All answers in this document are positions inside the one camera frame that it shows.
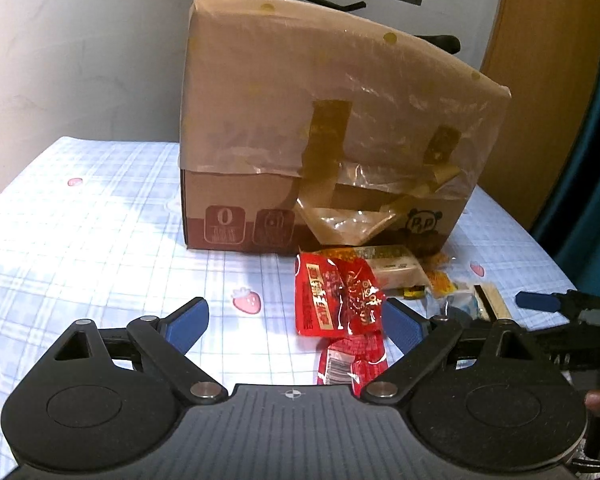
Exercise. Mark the small yellow snack packet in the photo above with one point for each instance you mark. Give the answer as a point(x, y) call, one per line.
point(440, 284)

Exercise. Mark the wooden wardrobe panel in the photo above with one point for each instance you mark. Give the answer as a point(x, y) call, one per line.
point(547, 53)

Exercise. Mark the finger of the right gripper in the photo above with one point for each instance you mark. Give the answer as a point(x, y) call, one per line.
point(571, 302)

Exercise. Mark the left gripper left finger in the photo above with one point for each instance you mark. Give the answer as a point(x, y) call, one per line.
point(163, 344)

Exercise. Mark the dark bun clear blue packet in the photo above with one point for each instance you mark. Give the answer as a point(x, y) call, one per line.
point(459, 306)

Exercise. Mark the beige cake bar packet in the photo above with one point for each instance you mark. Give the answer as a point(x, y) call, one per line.
point(394, 266)

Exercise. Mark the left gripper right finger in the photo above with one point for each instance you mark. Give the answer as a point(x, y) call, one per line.
point(425, 344)

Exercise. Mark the teal curtain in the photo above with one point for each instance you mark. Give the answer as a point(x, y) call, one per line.
point(568, 227)

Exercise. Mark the plaid bed sheet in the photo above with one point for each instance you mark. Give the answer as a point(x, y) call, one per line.
point(93, 230)

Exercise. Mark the white wafer packet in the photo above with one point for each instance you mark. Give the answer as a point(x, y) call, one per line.
point(491, 305)

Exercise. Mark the cardboard box with plastic liner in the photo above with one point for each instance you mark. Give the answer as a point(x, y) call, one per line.
point(304, 128)

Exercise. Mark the red snack packet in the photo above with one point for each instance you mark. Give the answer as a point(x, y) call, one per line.
point(334, 297)
point(353, 361)

